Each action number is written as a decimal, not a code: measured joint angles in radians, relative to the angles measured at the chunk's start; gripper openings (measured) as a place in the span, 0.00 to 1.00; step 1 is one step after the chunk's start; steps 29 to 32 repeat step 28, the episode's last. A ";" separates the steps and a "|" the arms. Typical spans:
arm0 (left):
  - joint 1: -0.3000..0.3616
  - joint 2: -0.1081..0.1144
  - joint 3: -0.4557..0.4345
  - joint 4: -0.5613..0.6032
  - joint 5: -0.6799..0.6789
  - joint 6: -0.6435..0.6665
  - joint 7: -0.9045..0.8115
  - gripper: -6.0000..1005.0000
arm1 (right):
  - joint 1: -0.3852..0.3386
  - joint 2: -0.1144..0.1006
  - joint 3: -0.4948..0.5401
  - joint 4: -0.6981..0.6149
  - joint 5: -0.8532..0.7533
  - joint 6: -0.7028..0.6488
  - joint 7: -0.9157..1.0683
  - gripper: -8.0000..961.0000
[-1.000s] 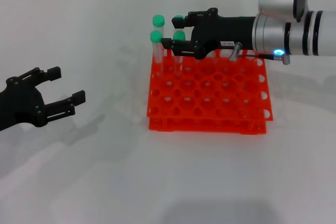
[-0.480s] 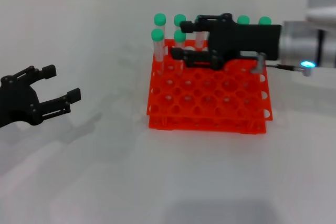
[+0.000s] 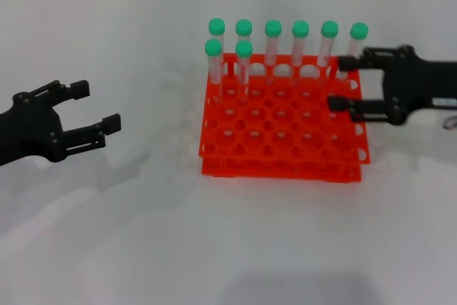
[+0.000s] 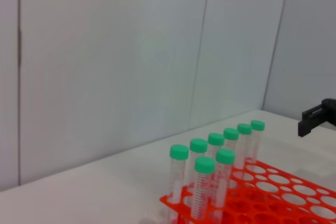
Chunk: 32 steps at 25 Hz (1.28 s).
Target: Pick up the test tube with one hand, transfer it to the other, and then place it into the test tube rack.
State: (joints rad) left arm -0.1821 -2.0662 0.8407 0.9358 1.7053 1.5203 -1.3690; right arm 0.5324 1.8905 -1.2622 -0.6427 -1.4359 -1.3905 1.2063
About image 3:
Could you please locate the clear green-capped test tube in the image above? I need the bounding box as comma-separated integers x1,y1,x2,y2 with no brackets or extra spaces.
235,19,253,44
208,18,226,74
291,20,310,85
204,39,224,101
317,20,339,85
235,40,253,104
336,22,369,81
263,19,283,85

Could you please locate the orange test tube rack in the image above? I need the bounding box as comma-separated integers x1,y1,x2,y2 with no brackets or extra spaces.
198,53,372,183

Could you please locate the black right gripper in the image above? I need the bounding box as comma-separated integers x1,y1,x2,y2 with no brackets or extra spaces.
327,44,457,128

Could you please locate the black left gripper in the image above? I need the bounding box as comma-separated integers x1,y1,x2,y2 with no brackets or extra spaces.
0,79,123,167

